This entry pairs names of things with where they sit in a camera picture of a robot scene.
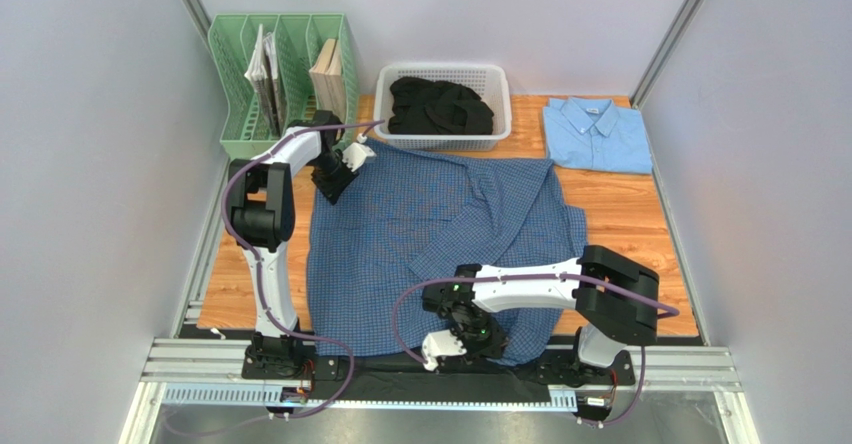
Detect black garment in basket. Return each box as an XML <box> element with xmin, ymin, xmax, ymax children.
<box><xmin>388</xmin><ymin>76</ymin><xmax>494</xmax><ymax>136</ymax></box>

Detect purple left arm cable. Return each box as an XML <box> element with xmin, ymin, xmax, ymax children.
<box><xmin>159</xmin><ymin>118</ymin><xmax>387</xmax><ymax>425</ymax></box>

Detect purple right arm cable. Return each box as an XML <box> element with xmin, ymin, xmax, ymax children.
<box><xmin>389</xmin><ymin>272</ymin><xmax>682</xmax><ymax>428</ymax></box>

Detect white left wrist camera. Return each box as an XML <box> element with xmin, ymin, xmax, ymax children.
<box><xmin>342</xmin><ymin>142</ymin><xmax>376</xmax><ymax>172</ymax></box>

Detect white plastic basket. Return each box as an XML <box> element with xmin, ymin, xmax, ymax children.
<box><xmin>373</xmin><ymin>62</ymin><xmax>513</xmax><ymax>152</ymax></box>

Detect white papers in organizer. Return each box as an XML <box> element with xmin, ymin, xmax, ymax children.
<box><xmin>244</xmin><ymin>24</ymin><xmax>287</xmax><ymax>138</ymax></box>

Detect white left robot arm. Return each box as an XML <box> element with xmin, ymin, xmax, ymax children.
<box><xmin>220</xmin><ymin>110</ymin><xmax>364</xmax><ymax>365</ymax></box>

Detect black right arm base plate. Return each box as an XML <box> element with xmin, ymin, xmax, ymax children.
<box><xmin>514</xmin><ymin>349</ymin><xmax>639</xmax><ymax>388</ymax></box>

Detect tan book in organizer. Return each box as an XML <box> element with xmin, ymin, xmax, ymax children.
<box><xmin>309</xmin><ymin>39</ymin><xmax>347</xmax><ymax>121</ymax></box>

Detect aluminium rail frame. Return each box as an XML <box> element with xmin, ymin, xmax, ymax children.
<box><xmin>130</xmin><ymin>145</ymin><xmax>740</xmax><ymax>443</ymax></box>

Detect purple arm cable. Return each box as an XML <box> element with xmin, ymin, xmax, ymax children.
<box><xmin>389</xmin><ymin>272</ymin><xmax>682</xmax><ymax>428</ymax></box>
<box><xmin>159</xmin><ymin>118</ymin><xmax>387</xmax><ymax>425</ymax></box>

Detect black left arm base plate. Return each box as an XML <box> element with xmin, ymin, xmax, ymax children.
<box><xmin>240</xmin><ymin>344</ymin><xmax>348</xmax><ymax>381</ymax></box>

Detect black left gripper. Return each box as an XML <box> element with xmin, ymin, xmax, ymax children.
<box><xmin>309</xmin><ymin>152</ymin><xmax>359</xmax><ymax>206</ymax></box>

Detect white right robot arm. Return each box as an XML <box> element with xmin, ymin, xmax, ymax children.
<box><xmin>420</xmin><ymin>245</ymin><xmax>676</xmax><ymax>371</ymax></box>

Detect green plastic file organizer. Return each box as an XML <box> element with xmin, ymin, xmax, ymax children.
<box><xmin>207</xmin><ymin>13</ymin><xmax>360</xmax><ymax>159</ymax></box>

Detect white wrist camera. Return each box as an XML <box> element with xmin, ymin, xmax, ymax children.
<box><xmin>421</xmin><ymin>329</ymin><xmax>467</xmax><ymax>371</ymax></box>
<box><xmin>342</xmin><ymin>142</ymin><xmax>376</xmax><ymax>172</ymax></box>

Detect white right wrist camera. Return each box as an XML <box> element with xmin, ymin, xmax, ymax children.
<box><xmin>421</xmin><ymin>329</ymin><xmax>467</xmax><ymax>371</ymax></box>

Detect blue checked long sleeve shirt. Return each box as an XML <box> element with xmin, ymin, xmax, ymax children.
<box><xmin>306</xmin><ymin>142</ymin><xmax>588</xmax><ymax>357</ymax></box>

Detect folded light blue shirt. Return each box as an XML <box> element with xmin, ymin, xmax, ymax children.
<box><xmin>542</xmin><ymin>97</ymin><xmax>652</xmax><ymax>175</ymax></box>

